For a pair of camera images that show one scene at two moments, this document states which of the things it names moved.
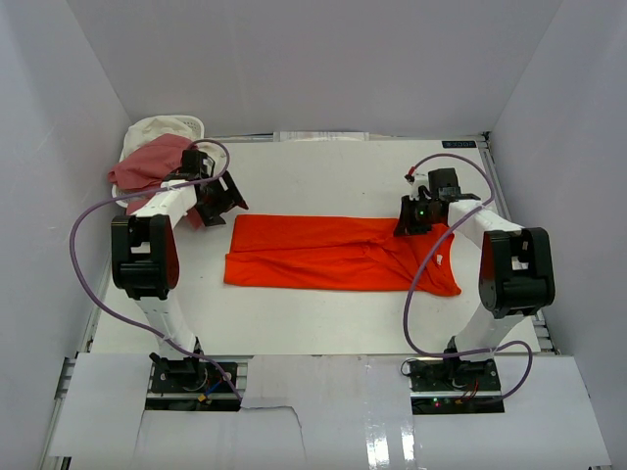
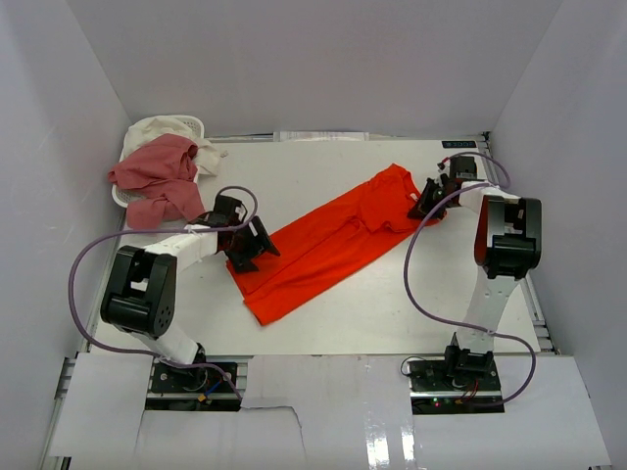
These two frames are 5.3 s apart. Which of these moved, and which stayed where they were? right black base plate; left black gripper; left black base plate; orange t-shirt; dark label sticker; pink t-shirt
Moved: orange t-shirt; left black gripper
Stayed: left black base plate; right black base plate; dark label sticker; pink t-shirt
